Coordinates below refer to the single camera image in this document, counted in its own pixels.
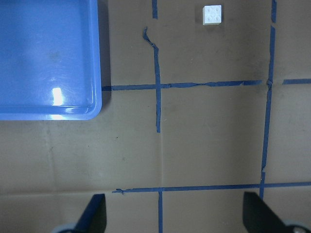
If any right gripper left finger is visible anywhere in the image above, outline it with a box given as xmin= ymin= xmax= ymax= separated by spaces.
xmin=74 ymin=194 xmax=107 ymax=233

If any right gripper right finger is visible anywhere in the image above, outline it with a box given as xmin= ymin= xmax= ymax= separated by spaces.
xmin=243 ymin=192 xmax=292 ymax=233

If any white block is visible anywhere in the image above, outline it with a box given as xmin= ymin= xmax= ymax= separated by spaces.
xmin=202 ymin=5 xmax=222 ymax=26

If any blue plastic tray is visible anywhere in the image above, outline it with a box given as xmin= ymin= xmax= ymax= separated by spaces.
xmin=0 ymin=0 xmax=102 ymax=120

